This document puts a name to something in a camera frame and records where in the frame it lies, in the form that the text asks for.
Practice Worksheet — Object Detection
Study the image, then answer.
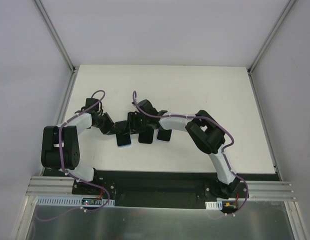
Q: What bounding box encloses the right aluminium table rail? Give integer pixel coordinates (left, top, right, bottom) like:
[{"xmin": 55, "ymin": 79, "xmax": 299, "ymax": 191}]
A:
[{"xmin": 247, "ymin": 70, "xmax": 297, "ymax": 202}]

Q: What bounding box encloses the left aluminium frame post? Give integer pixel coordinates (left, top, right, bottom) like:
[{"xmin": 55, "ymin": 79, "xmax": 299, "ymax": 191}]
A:
[{"xmin": 32, "ymin": 0, "xmax": 76, "ymax": 73}]

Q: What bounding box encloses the right white cable duct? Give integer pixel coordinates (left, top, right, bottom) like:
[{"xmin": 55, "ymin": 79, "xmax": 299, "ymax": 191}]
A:
[{"xmin": 205, "ymin": 201, "xmax": 223, "ymax": 211}]

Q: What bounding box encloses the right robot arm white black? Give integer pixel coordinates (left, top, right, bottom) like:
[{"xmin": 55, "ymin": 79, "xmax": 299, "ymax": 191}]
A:
[{"xmin": 128, "ymin": 96, "xmax": 240, "ymax": 199}]

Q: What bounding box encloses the left white cable duct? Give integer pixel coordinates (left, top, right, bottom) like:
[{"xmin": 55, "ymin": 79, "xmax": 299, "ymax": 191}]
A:
[{"xmin": 37, "ymin": 196, "xmax": 115, "ymax": 208}]

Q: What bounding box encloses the aluminium frame post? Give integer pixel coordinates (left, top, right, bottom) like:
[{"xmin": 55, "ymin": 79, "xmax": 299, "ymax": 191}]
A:
[
  {"xmin": 32, "ymin": 0, "xmax": 76, "ymax": 73},
  {"xmin": 247, "ymin": 0, "xmax": 298, "ymax": 76}
]

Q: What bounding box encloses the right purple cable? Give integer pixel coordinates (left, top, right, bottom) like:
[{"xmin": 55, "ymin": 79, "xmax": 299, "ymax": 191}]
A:
[{"xmin": 131, "ymin": 90, "xmax": 236, "ymax": 176}]

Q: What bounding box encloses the aluminium table rail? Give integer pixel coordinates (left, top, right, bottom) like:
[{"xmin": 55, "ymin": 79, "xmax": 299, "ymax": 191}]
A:
[
  {"xmin": 247, "ymin": 70, "xmax": 297, "ymax": 202},
  {"xmin": 27, "ymin": 69, "xmax": 78, "ymax": 196}
]

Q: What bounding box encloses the metal sheet front panel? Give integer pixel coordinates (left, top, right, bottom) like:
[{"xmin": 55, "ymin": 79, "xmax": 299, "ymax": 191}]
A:
[{"xmin": 26, "ymin": 201, "xmax": 294, "ymax": 240}]

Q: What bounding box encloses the black phone blue edge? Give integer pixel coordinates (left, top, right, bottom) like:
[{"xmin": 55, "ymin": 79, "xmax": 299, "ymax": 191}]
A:
[{"xmin": 115, "ymin": 120, "xmax": 132, "ymax": 148}]

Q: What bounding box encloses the left aluminium table rail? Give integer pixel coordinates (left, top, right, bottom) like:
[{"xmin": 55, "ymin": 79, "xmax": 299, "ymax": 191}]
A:
[{"xmin": 27, "ymin": 69, "xmax": 78, "ymax": 196}]

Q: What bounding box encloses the light blue phone case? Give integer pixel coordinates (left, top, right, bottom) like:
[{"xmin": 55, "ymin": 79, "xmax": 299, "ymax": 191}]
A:
[{"xmin": 116, "ymin": 134, "xmax": 132, "ymax": 148}]

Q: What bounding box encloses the right aluminium frame post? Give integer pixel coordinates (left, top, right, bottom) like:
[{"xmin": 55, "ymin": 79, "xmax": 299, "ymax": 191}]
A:
[{"xmin": 247, "ymin": 0, "xmax": 298, "ymax": 76}]

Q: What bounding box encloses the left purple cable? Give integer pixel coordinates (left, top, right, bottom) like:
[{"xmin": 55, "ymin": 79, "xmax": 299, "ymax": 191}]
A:
[{"xmin": 58, "ymin": 89, "xmax": 107, "ymax": 176}]

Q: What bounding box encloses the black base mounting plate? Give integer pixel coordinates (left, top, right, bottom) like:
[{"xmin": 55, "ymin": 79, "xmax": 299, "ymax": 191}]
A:
[{"xmin": 71, "ymin": 170, "xmax": 248, "ymax": 210}]

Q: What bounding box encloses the purple cable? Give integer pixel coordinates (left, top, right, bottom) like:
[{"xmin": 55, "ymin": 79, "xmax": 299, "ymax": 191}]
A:
[
  {"xmin": 131, "ymin": 90, "xmax": 236, "ymax": 176},
  {"xmin": 58, "ymin": 89, "xmax": 107, "ymax": 176}
]

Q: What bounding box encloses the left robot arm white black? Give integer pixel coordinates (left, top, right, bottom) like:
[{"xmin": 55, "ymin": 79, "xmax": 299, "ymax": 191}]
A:
[{"xmin": 41, "ymin": 97, "xmax": 120, "ymax": 195}]

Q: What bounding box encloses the white cable duct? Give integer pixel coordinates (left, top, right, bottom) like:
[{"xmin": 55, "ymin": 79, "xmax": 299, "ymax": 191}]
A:
[
  {"xmin": 37, "ymin": 196, "xmax": 115, "ymax": 208},
  {"xmin": 205, "ymin": 201, "xmax": 223, "ymax": 211}
]

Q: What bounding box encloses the black phone case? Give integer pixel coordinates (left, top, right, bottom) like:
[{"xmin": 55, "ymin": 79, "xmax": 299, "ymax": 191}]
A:
[{"xmin": 138, "ymin": 128, "xmax": 154, "ymax": 145}]

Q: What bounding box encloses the lavender phone case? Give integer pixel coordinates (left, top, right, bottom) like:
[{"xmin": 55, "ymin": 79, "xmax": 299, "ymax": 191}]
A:
[{"xmin": 155, "ymin": 128, "xmax": 173, "ymax": 144}]

